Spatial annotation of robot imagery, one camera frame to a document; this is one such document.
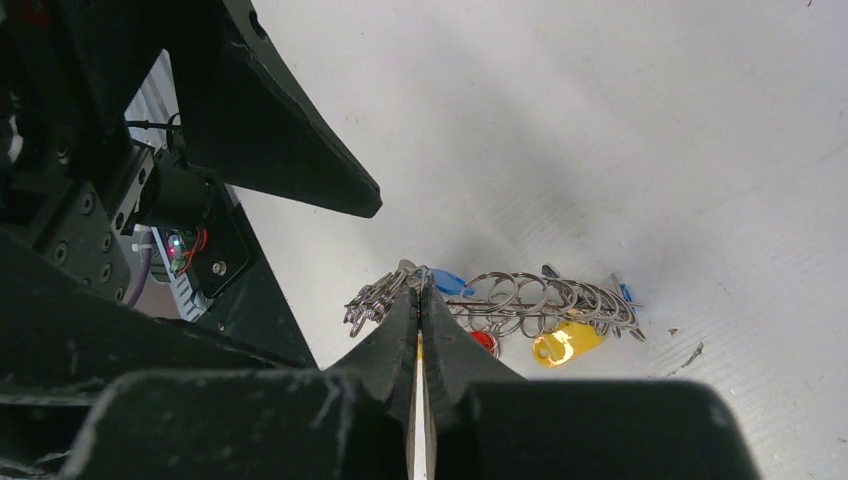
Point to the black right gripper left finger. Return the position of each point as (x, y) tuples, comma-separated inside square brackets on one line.
[(350, 421)]

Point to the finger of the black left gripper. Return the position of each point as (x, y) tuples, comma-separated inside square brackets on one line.
[(246, 118)]

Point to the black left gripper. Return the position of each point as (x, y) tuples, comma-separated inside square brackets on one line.
[(62, 344)]

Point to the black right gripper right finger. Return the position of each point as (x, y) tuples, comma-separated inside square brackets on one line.
[(488, 422)]

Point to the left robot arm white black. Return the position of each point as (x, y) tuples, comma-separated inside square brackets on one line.
[(104, 103)]

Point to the red key tag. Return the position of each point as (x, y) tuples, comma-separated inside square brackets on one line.
[(488, 341)]

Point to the yellow key tag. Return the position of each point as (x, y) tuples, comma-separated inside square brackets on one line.
[(565, 343)]

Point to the left electronics board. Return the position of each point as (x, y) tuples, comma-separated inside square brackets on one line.
[(172, 252)]

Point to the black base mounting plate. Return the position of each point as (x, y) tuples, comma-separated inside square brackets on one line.
[(254, 310)]

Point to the blue key tag on ring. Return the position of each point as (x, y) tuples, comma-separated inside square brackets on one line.
[(451, 284)]

